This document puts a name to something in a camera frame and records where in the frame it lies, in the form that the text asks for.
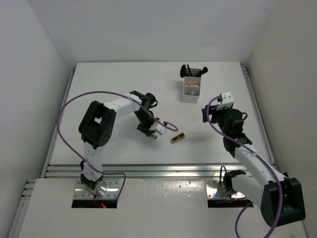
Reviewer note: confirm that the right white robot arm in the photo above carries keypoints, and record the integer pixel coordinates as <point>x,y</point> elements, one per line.
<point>279,198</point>

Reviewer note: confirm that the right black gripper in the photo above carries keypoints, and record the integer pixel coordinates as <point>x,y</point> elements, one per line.
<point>213,112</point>

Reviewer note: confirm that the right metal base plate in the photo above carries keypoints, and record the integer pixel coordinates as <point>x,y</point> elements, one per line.
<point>216,192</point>

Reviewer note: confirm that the white compartment organizer box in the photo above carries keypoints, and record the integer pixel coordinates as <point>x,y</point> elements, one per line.
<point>186,95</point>

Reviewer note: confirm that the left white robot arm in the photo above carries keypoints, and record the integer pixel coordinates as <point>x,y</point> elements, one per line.
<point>97,125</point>

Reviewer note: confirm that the black gold lipstick case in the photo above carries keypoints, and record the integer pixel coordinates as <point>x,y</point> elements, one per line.
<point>177,138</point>

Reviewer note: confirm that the metal base plate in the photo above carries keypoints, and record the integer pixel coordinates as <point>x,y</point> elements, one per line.
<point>106,189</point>
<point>216,192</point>

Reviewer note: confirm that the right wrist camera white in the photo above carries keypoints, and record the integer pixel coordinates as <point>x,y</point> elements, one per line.
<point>226,101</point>

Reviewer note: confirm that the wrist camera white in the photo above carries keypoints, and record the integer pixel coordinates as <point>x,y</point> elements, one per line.
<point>159,129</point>
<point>226,101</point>

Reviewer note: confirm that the black fan makeup brush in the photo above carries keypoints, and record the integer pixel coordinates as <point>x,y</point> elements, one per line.
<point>184,71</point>

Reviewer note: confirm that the aluminium table frame rail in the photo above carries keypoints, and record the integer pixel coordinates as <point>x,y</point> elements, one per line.
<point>140,171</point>

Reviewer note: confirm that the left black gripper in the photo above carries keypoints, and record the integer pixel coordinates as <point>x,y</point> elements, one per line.
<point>147,128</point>

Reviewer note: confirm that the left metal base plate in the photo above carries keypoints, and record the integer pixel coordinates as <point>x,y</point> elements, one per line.
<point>106,189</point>

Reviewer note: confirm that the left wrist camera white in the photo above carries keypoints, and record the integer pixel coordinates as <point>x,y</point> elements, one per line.
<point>159,129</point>

